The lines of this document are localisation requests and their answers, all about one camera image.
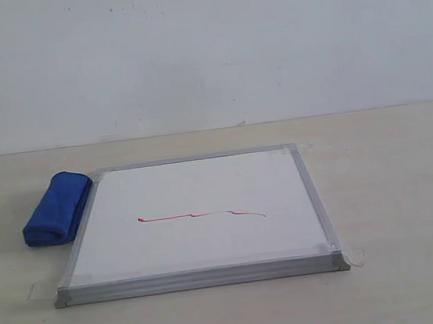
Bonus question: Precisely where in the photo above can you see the clear tape corner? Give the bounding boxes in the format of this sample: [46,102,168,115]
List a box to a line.
[342,247,365,268]
[297,142,314,157]
[26,280,59,302]

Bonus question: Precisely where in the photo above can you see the clear tape front right corner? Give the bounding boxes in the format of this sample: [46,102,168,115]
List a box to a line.
[342,247,365,268]

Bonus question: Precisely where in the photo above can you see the white board with aluminium frame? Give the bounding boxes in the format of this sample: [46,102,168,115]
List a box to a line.
[55,143,351,309]

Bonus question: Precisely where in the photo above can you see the clear tape back right corner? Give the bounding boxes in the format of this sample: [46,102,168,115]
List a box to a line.
[297,142,314,157]

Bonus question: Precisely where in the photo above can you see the clear tape front left corner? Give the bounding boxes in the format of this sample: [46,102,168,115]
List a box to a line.
[26,280,59,302]

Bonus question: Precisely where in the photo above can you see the blue cloth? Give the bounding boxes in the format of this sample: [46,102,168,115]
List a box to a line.
[22,172,92,248]

